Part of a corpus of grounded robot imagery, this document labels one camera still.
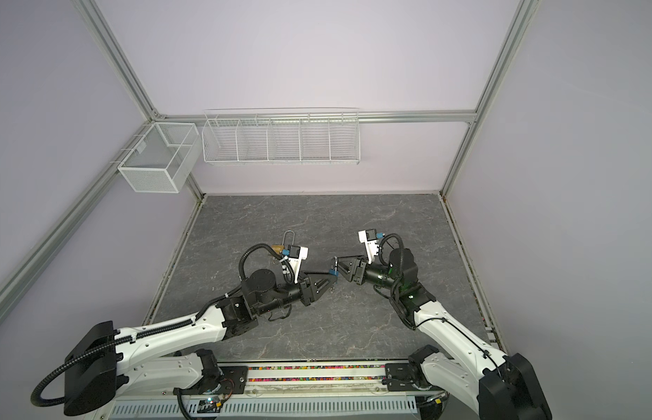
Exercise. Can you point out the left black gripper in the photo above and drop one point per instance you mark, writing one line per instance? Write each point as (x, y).
(308, 288)

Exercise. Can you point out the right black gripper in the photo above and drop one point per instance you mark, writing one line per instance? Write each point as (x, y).
(357, 271)

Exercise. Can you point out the brass padlock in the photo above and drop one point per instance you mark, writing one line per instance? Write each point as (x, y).
(288, 239)

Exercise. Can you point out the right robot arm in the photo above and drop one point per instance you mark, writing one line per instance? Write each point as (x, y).
(452, 331)

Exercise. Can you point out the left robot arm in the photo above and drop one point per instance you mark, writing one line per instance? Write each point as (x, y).
(173, 336)

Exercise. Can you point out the white mesh box basket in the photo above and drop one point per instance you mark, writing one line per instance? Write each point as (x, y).
(163, 158)

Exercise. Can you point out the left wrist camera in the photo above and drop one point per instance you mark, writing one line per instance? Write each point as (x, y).
(292, 257)

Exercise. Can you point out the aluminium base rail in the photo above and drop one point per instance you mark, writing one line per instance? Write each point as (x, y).
(200, 374)

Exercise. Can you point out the white wire shelf basket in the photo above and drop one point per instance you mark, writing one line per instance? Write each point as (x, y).
(281, 136)

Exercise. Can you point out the white vented cable duct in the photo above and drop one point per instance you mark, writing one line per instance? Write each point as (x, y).
(280, 408)

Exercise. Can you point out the aluminium frame profiles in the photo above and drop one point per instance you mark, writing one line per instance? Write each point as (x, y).
(17, 284)

